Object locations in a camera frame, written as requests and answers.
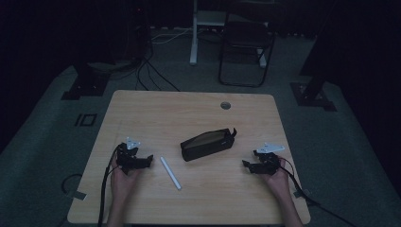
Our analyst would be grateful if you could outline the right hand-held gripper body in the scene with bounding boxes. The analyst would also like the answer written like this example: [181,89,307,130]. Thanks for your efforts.
[253,143,287,176]

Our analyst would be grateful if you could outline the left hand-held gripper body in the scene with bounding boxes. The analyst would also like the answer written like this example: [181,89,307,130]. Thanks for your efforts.
[115,136,147,176]

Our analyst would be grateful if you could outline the person's left hand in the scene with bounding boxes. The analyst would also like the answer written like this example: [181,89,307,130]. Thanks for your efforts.
[110,156,140,202]

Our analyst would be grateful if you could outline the person's right hand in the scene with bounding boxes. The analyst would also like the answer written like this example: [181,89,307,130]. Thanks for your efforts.
[263,156,293,201]

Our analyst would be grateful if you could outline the white pen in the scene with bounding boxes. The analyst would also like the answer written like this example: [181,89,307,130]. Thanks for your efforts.
[159,155,183,191]

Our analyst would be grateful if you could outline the black open pencil case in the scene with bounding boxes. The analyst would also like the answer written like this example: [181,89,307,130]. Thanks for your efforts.
[180,127,238,163]

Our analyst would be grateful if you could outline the black folding chair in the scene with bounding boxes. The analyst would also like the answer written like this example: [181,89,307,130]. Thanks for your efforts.
[218,12,276,89]

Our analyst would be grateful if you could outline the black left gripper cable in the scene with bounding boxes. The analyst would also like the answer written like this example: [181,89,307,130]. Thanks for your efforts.
[96,143,123,227]

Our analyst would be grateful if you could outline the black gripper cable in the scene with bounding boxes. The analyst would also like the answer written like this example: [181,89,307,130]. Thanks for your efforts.
[96,143,123,227]
[278,156,358,227]

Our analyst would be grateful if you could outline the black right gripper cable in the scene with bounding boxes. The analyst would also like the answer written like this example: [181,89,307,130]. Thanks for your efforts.
[278,156,358,227]

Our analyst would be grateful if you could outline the black cable loop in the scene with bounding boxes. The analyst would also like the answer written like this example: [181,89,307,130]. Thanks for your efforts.
[61,172,83,195]

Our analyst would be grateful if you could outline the black stand with base plate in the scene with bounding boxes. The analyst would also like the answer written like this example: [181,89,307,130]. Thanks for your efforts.
[288,0,339,113]
[61,61,112,102]

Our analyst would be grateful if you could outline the black floor cables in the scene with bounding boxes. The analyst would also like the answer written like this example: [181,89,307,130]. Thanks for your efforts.
[133,53,182,93]

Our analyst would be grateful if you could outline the white floor cable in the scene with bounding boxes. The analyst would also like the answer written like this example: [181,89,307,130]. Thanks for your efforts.
[150,26,194,45]

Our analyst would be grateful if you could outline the white desk frame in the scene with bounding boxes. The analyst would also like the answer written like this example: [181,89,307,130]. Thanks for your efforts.
[188,0,270,68]

